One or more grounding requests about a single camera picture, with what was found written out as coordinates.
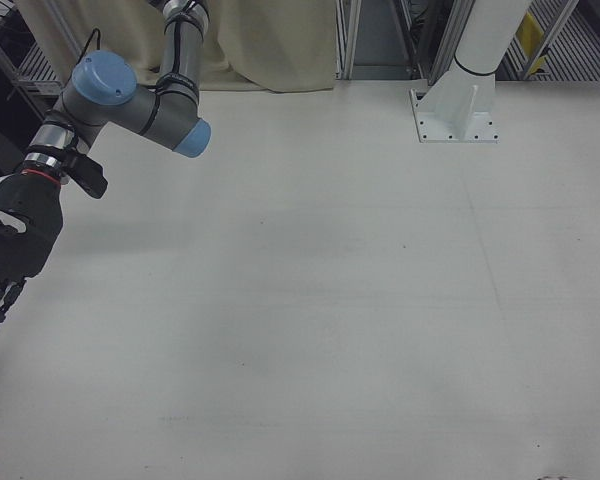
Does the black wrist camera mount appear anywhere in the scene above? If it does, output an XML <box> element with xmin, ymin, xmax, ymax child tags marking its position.
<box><xmin>62</xmin><ymin>152</ymin><xmax>109</xmax><ymax>200</ymax></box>

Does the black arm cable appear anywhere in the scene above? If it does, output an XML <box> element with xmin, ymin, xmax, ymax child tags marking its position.
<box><xmin>81</xmin><ymin>27</ymin><xmax>103</xmax><ymax>57</ymax></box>

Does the metal wire shelf rack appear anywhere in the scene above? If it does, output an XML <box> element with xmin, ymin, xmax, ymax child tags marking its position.
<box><xmin>0</xmin><ymin>0</ymin><xmax>84</xmax><ymax>116</ymax></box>

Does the white pedestal column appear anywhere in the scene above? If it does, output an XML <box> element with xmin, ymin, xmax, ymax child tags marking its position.
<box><xmin>454</xmin><ymin>0</ymin><xmax>534</xmax><ymax>77</ymax></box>

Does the aluminium frame structure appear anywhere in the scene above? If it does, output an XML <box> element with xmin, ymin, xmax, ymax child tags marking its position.
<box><xmin>334</xmin><ymin>0</ymin><xmax>581</xmax><ymax>81</ymax></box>

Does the yellow tag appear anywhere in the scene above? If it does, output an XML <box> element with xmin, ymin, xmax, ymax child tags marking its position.
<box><xmin>515</xmin><ymin>12</ymin><xmax>546</xmax><ymax>51</ymax></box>

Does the beige curtain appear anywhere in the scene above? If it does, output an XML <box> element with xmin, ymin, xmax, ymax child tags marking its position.
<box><xmin>17</xmin><ymin>0</ymin><xmax>337</xmax><ymax>94</ymax></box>

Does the black dexterous robot hand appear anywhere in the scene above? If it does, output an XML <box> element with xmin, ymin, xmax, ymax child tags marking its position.
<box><xmin>0</xmin><ymin>172</ymin><xmax>64</xmax><ymax>350</ymax></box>

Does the white pedestal base plate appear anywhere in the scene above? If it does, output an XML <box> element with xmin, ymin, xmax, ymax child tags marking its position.
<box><xmin>409</xmin><ymin>67</ymin><xmax>500</xmax><ymax>144</ymax></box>

